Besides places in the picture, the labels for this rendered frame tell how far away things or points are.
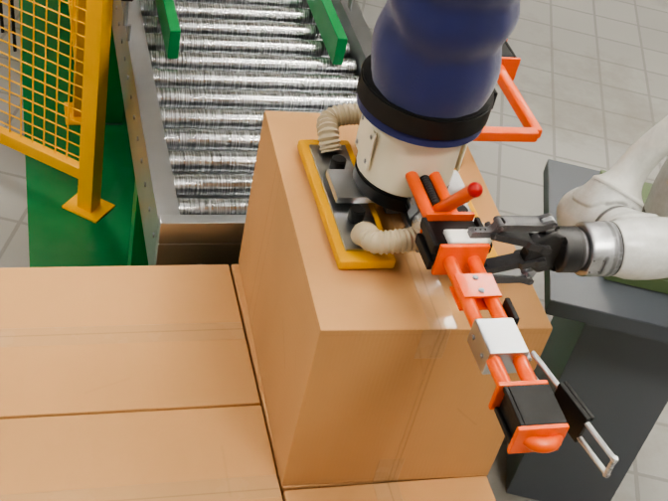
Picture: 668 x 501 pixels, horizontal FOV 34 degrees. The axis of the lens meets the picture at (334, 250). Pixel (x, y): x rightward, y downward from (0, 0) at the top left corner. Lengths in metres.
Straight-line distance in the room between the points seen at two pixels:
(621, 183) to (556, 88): 2.52
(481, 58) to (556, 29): 3.17
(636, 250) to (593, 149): 2.37
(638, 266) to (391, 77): 0.50
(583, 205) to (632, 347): 0.61
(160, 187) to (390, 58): 0.91
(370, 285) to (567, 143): 2.40
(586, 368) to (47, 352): 1.17
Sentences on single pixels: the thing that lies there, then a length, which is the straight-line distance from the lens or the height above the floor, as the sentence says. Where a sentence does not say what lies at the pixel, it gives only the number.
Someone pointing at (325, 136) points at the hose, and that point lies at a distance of 2.02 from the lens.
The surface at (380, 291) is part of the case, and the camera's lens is 1.83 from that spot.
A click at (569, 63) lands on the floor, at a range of 4.68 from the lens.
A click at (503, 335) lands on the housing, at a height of 1.10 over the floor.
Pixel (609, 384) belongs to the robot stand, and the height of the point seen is 0.45.
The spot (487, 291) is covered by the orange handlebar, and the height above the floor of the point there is 1.09.
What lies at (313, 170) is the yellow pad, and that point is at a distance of 2.00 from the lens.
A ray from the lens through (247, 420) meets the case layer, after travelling 2.11.
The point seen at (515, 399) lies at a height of 1.10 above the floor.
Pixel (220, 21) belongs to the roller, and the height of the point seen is 0.55.
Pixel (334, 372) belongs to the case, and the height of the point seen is 0.85.
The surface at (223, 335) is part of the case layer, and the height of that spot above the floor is 0.54.
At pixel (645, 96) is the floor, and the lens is 4.64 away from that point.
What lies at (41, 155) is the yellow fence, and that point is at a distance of 3.36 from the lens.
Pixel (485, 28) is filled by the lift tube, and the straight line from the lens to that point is 1.70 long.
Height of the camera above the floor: 2.15
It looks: 40 degrees down
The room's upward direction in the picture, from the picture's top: 14 degrees clockwise
